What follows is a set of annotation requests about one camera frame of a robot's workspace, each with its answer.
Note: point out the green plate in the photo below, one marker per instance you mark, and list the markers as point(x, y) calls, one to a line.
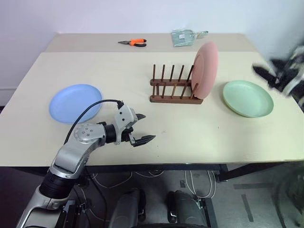
point(247, 97)

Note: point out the dark grey rounded housing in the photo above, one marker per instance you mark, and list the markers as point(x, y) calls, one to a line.
point(183, 209)
point(127, 209)

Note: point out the blue plate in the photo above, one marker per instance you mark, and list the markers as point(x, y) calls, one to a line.
point(71, 102)

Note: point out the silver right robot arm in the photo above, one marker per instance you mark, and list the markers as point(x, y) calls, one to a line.
point(298, 99)

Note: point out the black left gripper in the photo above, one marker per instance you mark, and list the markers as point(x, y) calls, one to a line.
point(125, 135)

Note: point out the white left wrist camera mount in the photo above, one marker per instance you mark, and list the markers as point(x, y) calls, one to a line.
point(123, 116)

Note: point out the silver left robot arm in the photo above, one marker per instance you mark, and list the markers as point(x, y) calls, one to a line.
point(71, 152)

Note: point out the wooden dish rack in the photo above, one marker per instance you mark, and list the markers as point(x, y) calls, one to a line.
point(175, 99)

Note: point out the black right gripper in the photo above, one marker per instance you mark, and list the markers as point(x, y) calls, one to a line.
point(281, 64)

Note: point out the clear plastic hardware bag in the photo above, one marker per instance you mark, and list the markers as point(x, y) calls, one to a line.
point(181, 38)

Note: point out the black metal table frame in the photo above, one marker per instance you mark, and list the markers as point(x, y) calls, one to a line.
point(166, 167)

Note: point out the pink plate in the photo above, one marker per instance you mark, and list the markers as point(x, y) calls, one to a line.
point(205, 69)

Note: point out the grey floor tape strip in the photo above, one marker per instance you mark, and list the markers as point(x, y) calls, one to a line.
point(244, 185)
point(247, 209)

